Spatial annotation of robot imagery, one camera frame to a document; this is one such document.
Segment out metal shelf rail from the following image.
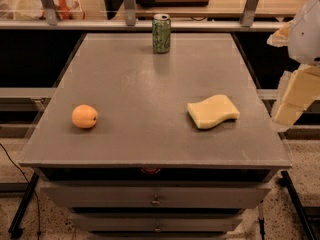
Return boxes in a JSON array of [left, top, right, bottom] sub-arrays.
[[0, 20, 284, 32]]

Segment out green soda can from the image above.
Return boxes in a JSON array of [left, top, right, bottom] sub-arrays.
[[152, 14, 171, 54]]

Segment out orange white bag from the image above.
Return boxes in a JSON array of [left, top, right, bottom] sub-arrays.
[[40, 0, 85, 24]]

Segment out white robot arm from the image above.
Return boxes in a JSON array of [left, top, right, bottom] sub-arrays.
[[267, 0, 320, 132]]

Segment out black floor cable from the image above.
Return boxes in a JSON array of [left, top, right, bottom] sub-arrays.
[[0, 143, 42, 240]]

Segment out orange fruit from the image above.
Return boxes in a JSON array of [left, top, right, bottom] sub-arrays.
[[71, 104, 98, 129]]

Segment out yellow wavy sponge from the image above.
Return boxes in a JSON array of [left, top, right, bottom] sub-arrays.
[[187, 95, 240, 130]]

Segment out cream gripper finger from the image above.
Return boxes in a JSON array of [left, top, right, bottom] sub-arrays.
[[271, 64, 320, 127], [267, 21, 292, 47]]

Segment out grey drawer cabinet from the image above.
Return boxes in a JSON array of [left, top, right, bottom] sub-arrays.
[[22, 33, 290, 240]]

